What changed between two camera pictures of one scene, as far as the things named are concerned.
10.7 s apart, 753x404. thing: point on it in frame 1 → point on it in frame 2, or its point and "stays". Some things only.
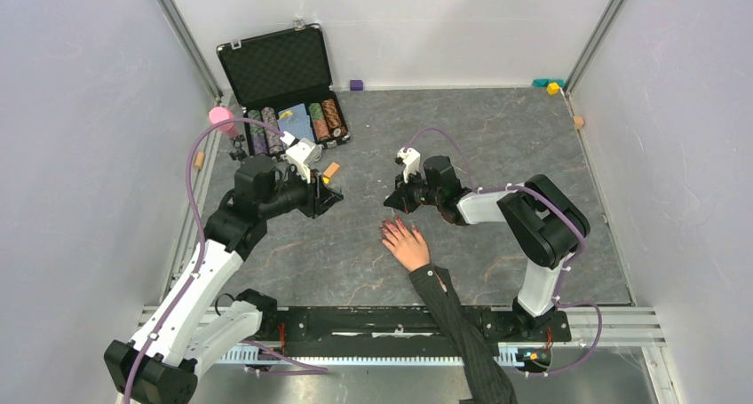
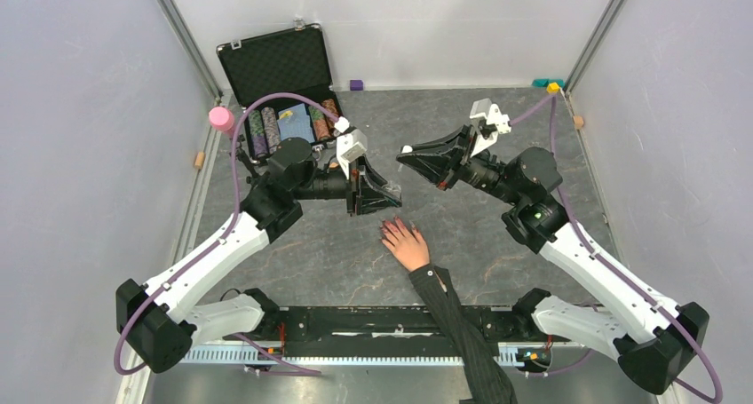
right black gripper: (400, 196) → (441, 158)
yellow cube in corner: (553, 88) stays
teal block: (545, 82) stays
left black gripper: (319, 197) → (369, 197)
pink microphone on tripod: (217, 114) stays
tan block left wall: (200, 160) stays
